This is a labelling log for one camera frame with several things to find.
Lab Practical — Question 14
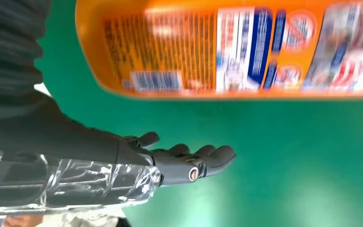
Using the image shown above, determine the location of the white desk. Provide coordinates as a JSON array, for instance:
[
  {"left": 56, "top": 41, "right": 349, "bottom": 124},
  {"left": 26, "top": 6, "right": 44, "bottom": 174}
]
[{"left": 34, "top": 82, "right": 53, "bottom": 97}]

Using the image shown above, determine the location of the green table mat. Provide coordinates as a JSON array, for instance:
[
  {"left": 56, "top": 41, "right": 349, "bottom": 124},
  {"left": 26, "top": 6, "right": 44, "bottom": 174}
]
[{"left": 35, "top": 0, "right": 363, "bottom": 227}]

